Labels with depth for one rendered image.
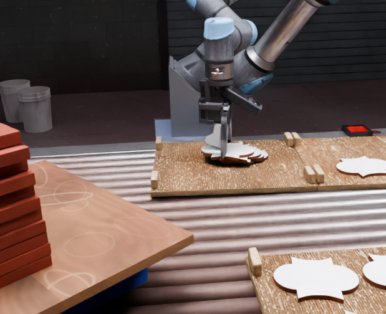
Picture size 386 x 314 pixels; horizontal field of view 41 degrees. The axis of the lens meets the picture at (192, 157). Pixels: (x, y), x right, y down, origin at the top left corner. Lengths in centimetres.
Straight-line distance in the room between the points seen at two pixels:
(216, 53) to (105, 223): 59
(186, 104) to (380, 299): 109
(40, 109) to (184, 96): 318
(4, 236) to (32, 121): 417
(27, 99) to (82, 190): 382
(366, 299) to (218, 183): 53
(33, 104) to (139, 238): 405
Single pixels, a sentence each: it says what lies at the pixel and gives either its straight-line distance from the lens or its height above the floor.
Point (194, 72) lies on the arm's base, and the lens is 181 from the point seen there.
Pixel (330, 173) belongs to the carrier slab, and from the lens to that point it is 139.
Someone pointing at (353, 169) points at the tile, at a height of 94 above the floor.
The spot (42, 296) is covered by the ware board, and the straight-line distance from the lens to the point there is 77.
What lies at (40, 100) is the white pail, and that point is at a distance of 485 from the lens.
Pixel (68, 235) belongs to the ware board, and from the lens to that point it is 90.
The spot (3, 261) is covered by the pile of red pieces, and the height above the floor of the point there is 108.
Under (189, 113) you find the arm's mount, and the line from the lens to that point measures 182.
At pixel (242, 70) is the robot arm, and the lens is 178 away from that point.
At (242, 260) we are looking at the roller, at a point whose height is 91.
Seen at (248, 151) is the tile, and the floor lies 97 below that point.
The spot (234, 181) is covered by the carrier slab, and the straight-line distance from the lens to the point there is 132.
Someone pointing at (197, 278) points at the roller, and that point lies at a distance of 99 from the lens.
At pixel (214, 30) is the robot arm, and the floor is 130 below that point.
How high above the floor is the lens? 147
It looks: 21 degrees down
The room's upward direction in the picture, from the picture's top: 2 degrees counter-clockwise
